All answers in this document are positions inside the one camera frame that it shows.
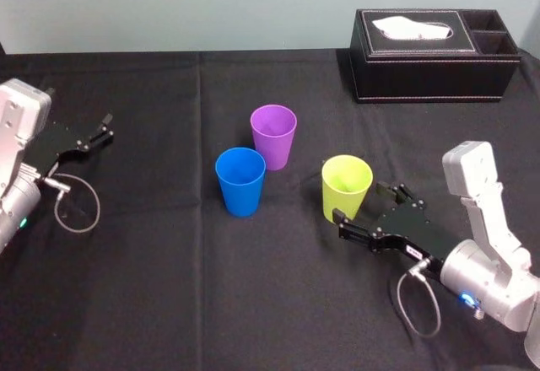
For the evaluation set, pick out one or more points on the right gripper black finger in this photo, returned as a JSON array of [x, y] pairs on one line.
[[356, 232], [398, 194]]

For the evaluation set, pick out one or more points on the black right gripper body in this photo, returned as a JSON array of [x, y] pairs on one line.
[[411, 227]]

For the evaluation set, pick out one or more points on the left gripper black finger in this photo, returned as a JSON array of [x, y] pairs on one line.
[[98, 139], [107, 120]]

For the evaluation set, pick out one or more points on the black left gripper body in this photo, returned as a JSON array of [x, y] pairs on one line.
[[52, 141]]

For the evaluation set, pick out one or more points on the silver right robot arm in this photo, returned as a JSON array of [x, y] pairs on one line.
[[481, 270]]

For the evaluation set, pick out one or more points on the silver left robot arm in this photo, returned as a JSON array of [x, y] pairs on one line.
[[17, 118]]

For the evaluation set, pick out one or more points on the yellow-green plastic cup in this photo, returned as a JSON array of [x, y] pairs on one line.
[[343, 202]]

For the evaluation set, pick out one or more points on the purple plastic cup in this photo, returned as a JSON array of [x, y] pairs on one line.
[[274, 145]]

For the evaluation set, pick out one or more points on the blue plastic cup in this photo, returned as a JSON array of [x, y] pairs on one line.
[[241, 196]]

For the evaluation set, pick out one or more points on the black leather tissue box organizer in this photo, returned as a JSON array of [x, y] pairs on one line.
[[426, 73]]

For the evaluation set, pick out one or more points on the black tablecloth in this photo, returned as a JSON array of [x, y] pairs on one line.
[[169, 286]]

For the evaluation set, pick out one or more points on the white tissue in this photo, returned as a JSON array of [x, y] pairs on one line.
[[411, 28]]

